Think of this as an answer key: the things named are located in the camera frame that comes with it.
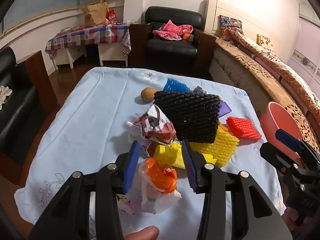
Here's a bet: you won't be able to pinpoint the purple plastic wrapper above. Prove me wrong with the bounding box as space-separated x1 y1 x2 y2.
217 100 232 118

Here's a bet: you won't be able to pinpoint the yellow plastic bag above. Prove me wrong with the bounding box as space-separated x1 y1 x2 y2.
153 141 218 169

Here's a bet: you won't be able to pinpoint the red white printed plastic bag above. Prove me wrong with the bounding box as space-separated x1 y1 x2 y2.
126 104 178 155

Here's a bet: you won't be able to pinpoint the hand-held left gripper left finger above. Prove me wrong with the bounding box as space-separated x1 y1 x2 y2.
29 140 141 240

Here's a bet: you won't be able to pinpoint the red foam net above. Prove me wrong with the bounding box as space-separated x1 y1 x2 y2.
226 116 262 140

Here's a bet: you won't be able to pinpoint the yellow foam net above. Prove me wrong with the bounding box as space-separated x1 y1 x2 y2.
189 127 240 168

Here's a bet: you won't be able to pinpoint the brown round fruit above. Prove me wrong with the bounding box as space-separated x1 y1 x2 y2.
141 87 157 102

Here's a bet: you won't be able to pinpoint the black leather armchair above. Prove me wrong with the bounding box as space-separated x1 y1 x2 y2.
129 6 217 78

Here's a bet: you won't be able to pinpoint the bed with patterned quilt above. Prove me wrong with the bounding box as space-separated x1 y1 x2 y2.
216 36 315 153

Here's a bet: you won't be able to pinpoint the white side table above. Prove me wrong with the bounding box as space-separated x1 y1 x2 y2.
54 42 128 69

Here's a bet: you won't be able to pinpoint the yellow flowered pillow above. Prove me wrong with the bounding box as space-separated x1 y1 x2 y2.
257 34 274 48

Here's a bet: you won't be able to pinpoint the black foam net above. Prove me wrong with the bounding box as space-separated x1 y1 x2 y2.
153 91 221 144

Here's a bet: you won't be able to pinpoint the trash wrappers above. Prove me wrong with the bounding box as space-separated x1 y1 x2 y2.
146 157 178 194

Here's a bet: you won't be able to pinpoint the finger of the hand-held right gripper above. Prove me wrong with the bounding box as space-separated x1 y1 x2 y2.
259 142 320 180
275 129 320 163

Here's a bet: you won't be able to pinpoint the pink plastic bucket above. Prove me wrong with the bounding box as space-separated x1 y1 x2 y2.
260 102 304 160

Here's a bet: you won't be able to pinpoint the blue foam net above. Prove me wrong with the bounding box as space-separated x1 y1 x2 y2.
163 78 193 93

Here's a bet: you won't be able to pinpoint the pale purple wardrobe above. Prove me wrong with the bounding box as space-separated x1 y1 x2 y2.
287 2 320 88

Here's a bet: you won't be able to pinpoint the quilted bed mattress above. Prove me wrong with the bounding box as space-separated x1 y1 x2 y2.
209 45 265 115

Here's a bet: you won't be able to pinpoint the orange dotted quilt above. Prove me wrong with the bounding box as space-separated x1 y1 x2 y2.
224 27 320 128

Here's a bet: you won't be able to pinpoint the cream bed headboard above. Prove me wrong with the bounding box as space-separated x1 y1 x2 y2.
204 0 292 60

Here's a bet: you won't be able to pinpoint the checkered tablecloth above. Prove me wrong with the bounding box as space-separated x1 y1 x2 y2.
45 23 132 55

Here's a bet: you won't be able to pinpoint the brown paper bag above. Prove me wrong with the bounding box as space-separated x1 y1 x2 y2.
81 2 108 27

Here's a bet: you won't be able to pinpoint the white cloth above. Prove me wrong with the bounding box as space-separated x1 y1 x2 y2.
0 85 12 110

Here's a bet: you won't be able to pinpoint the person's right hand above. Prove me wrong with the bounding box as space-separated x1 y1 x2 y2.
281 205 302 230

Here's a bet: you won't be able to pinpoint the pink garment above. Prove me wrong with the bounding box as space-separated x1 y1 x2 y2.
152 19 193 41

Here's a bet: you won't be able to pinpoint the colourful printed pillow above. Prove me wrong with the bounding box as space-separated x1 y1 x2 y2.
219 15 243 40

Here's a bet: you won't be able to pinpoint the person's left hand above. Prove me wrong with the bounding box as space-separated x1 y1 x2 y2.
124 226 160 240

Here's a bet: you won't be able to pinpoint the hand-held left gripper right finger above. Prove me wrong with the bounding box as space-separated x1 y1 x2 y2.
182 139 293 240

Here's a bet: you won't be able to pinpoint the light blue tablecloth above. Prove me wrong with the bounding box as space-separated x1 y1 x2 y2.
14 67 287 227

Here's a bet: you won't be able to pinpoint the red gift bag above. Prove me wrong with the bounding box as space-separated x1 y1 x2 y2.
106 9 118 25

